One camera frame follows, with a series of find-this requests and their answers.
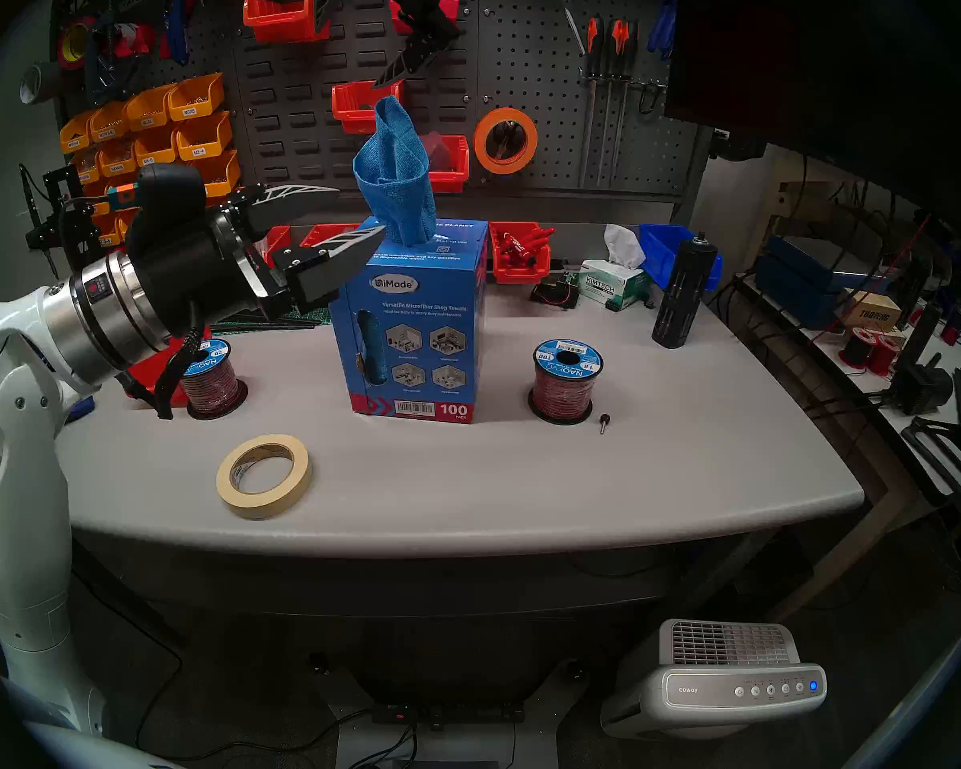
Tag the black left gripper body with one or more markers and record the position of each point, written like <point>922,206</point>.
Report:
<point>200,279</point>

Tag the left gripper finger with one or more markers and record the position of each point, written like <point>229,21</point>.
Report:
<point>332,267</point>
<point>284,203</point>

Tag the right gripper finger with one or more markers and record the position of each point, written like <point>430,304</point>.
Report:
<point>420,50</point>
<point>328,2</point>

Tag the blue microfiber towel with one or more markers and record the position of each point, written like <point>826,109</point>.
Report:
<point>396,175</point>

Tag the blue shop towel box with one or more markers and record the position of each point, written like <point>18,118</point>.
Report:
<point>424,335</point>

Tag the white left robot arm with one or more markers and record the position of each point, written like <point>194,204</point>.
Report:
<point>16,495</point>

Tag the dark red plastic bin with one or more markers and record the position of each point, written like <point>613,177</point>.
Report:
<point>450,6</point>

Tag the green cutting mat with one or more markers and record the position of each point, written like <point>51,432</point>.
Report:
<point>288,320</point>

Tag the yellow parts bin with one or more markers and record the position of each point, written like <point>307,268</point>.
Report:
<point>110,126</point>
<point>124,229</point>
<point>106,235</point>
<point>100,207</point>
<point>118,165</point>
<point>76,138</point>
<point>156,152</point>
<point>88,173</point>
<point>150,114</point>

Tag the yellow bin labelled M3-4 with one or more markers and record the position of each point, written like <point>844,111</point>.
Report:
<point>204,144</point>

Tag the orange tape roll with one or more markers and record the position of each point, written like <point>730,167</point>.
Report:
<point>480,141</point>

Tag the dark grey pegboard panel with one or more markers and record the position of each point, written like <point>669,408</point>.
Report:
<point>528,78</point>

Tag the yellow bin labelled M3X6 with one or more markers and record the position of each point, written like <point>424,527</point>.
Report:
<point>196,102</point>

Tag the red bin with plastic bag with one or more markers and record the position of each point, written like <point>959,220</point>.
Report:
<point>452,181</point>

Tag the blue hand tool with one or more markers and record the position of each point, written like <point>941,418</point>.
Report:
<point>178,30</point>

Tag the black metal stand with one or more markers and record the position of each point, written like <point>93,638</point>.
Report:
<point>56,223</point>

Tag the orange black screwdriver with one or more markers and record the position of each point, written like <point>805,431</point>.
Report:
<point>594,46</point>
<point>618,46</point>

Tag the blue clamp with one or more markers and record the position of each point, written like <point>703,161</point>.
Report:
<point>82,408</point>

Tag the red bin with red tools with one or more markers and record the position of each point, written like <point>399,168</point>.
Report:
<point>520,272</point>

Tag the black circuit board device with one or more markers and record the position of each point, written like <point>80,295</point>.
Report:
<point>556,293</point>

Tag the beige masking tape roll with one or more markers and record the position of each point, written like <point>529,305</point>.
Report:
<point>263,507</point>

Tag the red yellow tape roll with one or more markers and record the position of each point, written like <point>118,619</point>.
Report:
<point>68,54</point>

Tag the Kimtech tissue box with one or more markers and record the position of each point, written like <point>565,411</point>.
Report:
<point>609,287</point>

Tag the blue plastic bin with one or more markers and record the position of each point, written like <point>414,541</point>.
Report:
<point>657,247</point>

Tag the black cylindrical bottle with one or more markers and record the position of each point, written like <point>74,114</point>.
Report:
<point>681,295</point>

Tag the black monitor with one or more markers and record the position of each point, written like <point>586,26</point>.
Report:
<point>809,54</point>

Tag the blue equipment case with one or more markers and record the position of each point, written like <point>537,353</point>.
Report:
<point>793,287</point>

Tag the black power strip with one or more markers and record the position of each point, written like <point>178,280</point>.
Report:
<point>448,713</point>

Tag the small cardboard box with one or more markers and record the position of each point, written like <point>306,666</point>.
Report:
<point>869,315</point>

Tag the white air purifier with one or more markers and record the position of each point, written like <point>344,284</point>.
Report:
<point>729,687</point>

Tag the black power adapter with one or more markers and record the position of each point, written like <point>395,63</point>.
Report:
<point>921,387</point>

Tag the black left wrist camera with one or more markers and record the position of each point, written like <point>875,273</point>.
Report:
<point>168,207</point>

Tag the grey duct tape roll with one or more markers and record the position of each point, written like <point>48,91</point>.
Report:
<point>44,82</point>

